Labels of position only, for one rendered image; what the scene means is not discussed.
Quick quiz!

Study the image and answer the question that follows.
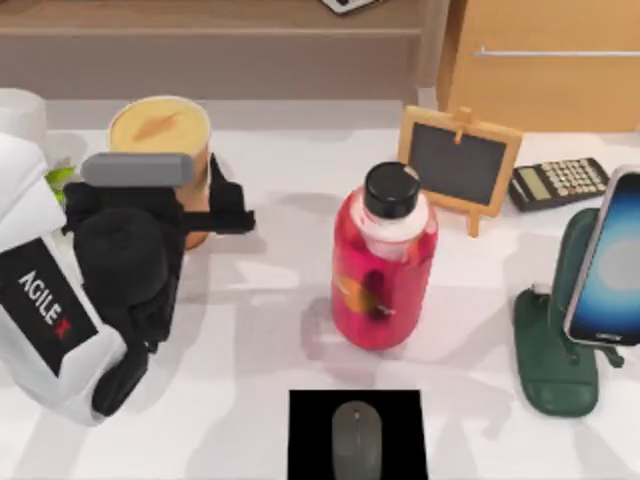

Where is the orange paper cup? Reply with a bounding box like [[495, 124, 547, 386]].
[[107, 96, 212, 252]]

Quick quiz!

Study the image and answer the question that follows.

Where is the pale grey rounded box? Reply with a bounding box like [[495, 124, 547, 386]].
[[80, 151, 196, 188]]

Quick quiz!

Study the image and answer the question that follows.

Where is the small green object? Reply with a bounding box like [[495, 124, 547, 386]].
[[44, 166, 77, 202]]

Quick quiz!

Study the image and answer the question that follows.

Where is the wooden open shelf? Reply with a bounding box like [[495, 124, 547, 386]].
[[0, 0, 454, 107]]

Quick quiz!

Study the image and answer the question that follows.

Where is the red bottle with black cap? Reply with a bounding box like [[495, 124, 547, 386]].
[[329, 161, 441, 352]]

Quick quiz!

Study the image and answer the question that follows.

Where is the black and white calculator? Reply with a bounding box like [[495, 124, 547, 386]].
[[319, 0, 382, 17]]

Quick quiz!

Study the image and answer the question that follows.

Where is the wooden framed blackboard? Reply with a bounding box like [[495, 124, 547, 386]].
[[397, 104, 524, 238]]

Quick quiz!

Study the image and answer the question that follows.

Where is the black mouse pad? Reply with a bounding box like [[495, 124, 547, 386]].
[[287, 389, 423, 480]]

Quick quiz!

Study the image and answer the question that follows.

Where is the grey computer mouse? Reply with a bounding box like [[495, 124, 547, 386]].
[[331, 400, 383, 480]]

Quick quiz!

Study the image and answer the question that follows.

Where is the pale wooden cupboard door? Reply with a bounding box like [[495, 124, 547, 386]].
[[433, 0, 640, 135]]

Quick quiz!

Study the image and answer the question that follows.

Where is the dark green phone stand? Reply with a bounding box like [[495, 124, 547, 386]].
[[514, 208, 627, 419]]

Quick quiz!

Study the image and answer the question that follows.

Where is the smartphone with blue screen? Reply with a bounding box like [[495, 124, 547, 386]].
[[563, 166, 640, 348]]

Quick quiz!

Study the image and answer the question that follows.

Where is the long metal handle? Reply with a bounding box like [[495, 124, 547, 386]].
[[471, 45, 640, 58]]

